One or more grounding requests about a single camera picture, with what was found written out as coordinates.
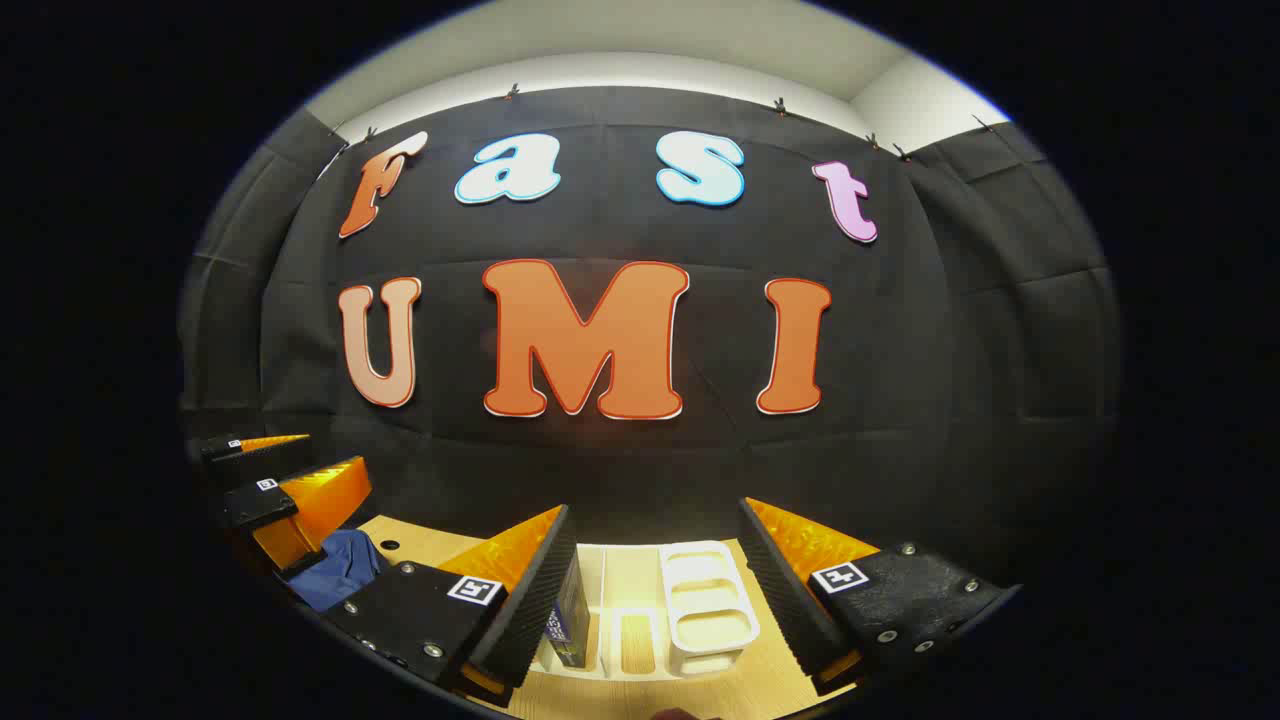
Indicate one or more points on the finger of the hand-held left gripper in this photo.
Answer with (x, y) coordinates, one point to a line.
(222, 452)
(255, 505)

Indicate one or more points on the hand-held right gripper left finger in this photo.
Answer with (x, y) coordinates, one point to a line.
(530, 610)

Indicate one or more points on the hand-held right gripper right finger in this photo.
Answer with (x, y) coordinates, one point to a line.
(785, 590)

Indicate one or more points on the blue cover book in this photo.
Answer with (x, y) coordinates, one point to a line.
(570, 625)

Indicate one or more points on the white bookshelf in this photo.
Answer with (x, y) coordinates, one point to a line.
(705, 600)

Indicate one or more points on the blue schoolbag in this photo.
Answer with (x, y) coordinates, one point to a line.
(335, 575)

